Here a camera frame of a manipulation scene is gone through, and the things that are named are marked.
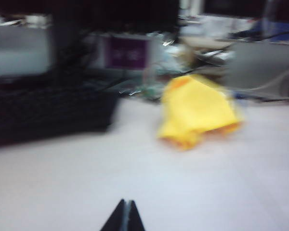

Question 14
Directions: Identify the yellow rag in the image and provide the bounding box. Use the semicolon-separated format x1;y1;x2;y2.
156;74;247;152

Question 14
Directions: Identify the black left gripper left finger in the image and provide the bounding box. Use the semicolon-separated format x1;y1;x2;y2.
100;199;126;231

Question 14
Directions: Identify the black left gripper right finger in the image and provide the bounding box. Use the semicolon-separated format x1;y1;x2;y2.
128;199;147;231

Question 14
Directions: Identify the purple white name sign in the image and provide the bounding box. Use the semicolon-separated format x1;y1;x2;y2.
103;35;153;71

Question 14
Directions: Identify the black keyboard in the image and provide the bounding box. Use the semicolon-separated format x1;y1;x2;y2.
0;74;119;148

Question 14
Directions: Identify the grey metal case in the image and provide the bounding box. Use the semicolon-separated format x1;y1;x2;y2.
223;42;289;98

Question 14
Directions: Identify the grey flat panel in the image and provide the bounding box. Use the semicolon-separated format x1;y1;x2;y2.
0;26;54;78

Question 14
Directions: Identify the black computer monitor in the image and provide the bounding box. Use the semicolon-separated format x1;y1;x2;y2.
0;0;182;74

